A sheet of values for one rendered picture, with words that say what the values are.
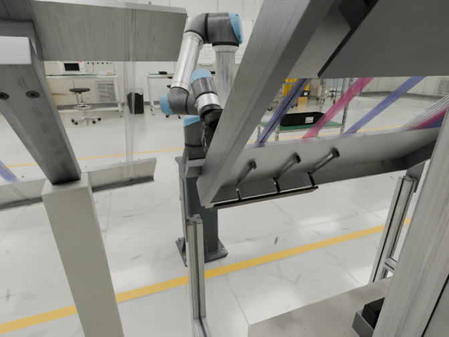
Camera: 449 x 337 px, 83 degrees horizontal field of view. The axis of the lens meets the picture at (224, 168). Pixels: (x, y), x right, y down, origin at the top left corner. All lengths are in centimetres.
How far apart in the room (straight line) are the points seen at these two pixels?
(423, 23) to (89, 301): 59
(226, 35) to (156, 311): 120
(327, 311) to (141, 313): 94
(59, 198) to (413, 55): 48
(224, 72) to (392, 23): 92
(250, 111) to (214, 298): 110
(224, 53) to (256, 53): 88
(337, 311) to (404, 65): 37
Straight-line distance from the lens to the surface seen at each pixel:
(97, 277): 52
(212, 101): 79
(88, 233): 47
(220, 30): 116
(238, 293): 133
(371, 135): 66
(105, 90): 719
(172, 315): 127
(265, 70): 26
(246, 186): 66
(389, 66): 34
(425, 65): 39
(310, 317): 49
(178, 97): 96
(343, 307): 52
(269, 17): 26
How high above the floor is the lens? 99
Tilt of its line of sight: 22 degrees down
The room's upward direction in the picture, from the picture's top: straight up
